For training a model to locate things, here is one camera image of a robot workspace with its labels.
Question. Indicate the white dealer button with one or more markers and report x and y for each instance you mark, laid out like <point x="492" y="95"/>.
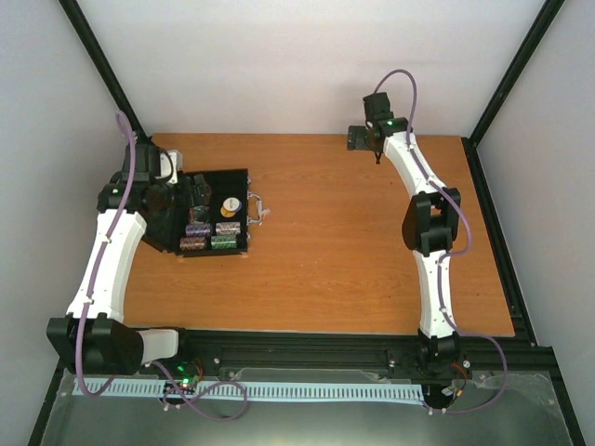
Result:
<point x="232" y="204"/>

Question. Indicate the grey chip stack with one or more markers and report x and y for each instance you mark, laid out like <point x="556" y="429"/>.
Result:
<point x="228" y="228"/>

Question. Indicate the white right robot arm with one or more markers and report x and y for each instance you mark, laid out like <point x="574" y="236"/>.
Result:
<point x="429" y="229"/>

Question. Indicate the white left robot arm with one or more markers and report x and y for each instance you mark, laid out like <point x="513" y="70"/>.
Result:
<point x="107" y="279"/>

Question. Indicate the black poker set case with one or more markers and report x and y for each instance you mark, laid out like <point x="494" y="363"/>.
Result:
<point x="204" y="213"/>

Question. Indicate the black right frame post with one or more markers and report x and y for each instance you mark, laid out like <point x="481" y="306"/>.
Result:
<point x="531" y="41"/>

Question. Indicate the black left frame post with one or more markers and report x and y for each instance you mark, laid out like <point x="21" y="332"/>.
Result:
<point x="82" y="28"/>

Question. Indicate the brown chip stack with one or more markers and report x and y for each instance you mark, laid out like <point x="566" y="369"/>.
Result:
<point x="192" y="243"/>

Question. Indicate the white slotted cable duct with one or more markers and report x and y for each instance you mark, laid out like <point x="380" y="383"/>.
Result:
<point x="267" y="391"/>

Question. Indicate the green chip stack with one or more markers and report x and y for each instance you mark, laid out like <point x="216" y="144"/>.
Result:
<point x="223" y="242"/>

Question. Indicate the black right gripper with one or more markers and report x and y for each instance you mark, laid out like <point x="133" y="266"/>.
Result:
<point x="355" y="135"/>

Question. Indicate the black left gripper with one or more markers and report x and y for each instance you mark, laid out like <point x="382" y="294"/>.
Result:
<point x="189" y="199"/>

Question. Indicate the black frame post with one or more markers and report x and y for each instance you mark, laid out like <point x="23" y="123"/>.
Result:
<point x="531" y="41"/>
<point x="82" y="28"/>

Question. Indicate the black aluminium frame rail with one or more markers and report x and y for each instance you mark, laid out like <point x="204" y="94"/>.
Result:
<point x="215" y="353"/>

